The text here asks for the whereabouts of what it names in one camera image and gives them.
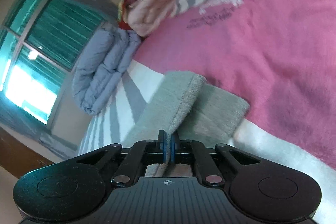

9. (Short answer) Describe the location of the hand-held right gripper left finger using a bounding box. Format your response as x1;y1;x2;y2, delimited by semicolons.
76;130;170;189

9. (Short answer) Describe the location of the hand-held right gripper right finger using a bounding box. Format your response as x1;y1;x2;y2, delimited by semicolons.
170;132;260;189

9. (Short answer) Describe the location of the grey-green towel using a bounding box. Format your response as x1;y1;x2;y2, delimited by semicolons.
119;70;251;178

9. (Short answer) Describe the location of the grey white striped bed sheet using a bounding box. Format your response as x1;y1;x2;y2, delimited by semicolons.
77;60;336;224

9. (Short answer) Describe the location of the folded blue-grey duvet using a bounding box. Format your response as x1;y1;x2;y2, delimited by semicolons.
71;27;143;115

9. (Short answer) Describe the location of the brown wooden cabinet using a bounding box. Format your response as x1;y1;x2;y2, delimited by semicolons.
0;126;57;180

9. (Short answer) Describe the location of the pink garment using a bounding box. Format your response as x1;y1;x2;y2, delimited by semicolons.
131;0;336;169

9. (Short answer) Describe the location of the window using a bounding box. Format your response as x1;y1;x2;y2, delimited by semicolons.
0;0;105;125

